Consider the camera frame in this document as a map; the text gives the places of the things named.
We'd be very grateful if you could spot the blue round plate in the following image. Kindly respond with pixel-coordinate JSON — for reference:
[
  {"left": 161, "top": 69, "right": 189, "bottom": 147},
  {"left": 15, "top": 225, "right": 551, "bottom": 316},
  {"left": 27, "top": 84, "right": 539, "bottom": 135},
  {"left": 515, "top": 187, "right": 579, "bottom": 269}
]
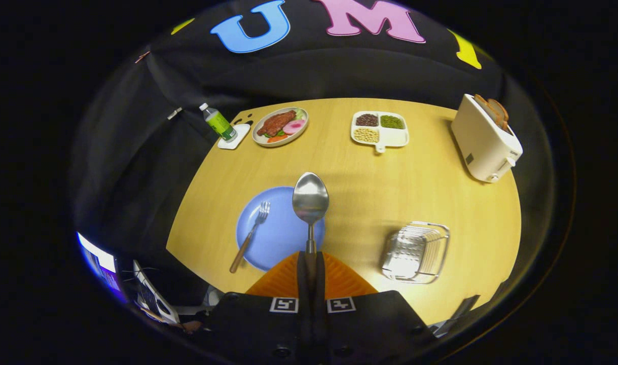
[{"left": 236, "top": 186, "right": 327, "bottom": 272}]

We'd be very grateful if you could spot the black backdrop cloth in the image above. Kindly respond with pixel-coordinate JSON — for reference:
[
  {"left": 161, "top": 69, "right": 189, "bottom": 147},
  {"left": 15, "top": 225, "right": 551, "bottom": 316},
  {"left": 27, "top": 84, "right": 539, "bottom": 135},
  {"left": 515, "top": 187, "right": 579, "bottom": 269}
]
[{"left": 70, "top": 0, "right": 553, "bottom": 310}]

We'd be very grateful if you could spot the wooden handled metal fork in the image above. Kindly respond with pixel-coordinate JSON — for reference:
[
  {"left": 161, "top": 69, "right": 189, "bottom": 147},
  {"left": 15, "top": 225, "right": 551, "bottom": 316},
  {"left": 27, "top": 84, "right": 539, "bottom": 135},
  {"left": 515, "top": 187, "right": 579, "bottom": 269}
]
[{"left": 230, "top": 201, "right": 271, "bottom": 274}]

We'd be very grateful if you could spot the white divided tray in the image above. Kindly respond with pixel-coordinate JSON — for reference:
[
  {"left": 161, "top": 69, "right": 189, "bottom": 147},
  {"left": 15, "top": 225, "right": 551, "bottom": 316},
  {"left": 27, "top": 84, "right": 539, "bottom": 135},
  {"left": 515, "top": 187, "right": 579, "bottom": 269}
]
[{"left": 350, "top": 111, "right": 410, "bottom": 154}]

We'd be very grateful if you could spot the metal spoon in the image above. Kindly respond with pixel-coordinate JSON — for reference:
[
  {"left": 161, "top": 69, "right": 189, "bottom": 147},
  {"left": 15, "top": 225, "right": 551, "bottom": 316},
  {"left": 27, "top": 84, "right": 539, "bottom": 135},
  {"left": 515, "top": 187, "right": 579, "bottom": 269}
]
[{"left": 292, "top": 172, "right": 330, "bottom": 254}]

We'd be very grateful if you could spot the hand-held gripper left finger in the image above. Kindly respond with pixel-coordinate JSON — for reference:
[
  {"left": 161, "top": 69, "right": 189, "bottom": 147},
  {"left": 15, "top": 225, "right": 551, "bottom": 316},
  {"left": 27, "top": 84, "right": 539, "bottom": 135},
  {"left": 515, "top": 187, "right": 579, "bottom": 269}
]
[{"left": 205, "top": 251, "right": 312, "bottom": 365}]

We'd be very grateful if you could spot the white oval plate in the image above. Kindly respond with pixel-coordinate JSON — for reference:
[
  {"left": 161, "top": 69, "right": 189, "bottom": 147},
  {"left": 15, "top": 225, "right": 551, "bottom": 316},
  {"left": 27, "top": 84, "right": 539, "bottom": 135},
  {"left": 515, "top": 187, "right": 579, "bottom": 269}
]
[{"left": 251, "top": 106, "right": 309, "bottom": 148}]

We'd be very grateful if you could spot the green drink bottle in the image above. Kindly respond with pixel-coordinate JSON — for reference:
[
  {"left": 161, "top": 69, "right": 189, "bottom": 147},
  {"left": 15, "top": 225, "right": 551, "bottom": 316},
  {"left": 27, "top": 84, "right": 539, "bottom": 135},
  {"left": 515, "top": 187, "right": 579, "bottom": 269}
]
[{"left": 199, "top": 103, "right": 238, "bottom": 142}]

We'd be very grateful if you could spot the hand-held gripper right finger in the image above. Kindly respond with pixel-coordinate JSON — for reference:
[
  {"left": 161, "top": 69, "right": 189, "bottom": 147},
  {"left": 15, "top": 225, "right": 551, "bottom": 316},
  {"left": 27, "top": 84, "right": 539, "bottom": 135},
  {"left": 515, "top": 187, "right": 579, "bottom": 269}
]
[{"left": 312, "top": 251, "right": 437, "bottom": 365}]

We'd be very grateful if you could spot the white square coaster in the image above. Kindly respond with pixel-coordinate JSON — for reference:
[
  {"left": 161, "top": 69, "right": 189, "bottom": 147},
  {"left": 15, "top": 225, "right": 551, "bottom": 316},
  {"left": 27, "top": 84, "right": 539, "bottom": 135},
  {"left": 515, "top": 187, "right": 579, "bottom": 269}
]
[{"left": 217, "top": 123, "right": 251, "bottom": 150}]

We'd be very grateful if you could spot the clear glass container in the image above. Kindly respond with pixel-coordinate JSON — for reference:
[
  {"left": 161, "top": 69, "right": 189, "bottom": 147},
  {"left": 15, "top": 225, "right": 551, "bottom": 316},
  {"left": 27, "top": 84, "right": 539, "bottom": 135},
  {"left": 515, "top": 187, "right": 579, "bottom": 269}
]
[{"left": 381, "top": 221, "right": 450, "bottom": 284}]

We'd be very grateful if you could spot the brown steak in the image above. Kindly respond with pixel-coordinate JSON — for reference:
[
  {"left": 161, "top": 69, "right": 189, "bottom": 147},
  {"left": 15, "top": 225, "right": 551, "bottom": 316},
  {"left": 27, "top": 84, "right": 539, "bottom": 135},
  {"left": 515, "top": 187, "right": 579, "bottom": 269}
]
[{"left": 257, "top": 111, "right": 297, "bottom": 137}]

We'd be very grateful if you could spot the brown toast slice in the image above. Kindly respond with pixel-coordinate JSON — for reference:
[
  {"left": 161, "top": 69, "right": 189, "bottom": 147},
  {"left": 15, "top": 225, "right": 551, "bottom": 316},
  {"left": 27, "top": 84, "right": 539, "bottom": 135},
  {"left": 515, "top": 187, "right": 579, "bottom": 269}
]
[
  {"left": 487, "top": 99, "right": 510, "bottom": 133},
  {"left": 474, "top": 94, "right": 497, "bottom": 122}
]

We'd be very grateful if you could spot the white toaster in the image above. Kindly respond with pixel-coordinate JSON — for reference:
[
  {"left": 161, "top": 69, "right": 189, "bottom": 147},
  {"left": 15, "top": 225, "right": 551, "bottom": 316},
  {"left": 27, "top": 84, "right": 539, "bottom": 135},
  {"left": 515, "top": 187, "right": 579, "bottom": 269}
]
[{"left": 451, "top": 94, "right": 523, "bottom": 183}]

